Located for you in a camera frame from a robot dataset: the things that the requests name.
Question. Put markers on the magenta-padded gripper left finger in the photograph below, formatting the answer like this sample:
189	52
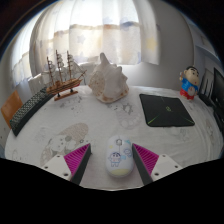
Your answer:
76	159

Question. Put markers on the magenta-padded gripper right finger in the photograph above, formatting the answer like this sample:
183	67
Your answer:
146	159

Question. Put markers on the white cartoon-printed computer mouse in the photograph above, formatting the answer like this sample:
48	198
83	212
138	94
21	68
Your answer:
119	156

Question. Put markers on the black mouse pad green lines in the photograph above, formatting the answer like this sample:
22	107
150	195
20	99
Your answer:
165	110

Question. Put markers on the white cartoon-printed tablecloth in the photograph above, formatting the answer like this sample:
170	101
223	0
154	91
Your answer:
96	120

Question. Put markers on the black computer keyboard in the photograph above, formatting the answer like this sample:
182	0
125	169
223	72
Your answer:
28	109

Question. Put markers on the wooden model sailing ship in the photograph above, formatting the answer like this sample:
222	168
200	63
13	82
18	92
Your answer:
65	85

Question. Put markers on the large white conch shell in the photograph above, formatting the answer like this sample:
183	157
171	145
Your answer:
108	83

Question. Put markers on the cartoon boy clock figurine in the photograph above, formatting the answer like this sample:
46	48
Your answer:
190	83

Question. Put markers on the black router with antennas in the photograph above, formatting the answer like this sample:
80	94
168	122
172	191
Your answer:
206	95

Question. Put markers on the white radiator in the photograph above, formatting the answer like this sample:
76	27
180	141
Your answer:
83	68

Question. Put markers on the black flat monitor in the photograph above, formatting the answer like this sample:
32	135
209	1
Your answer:
219	90

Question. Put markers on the white star-printed curtain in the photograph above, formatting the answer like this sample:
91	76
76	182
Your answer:
90	33

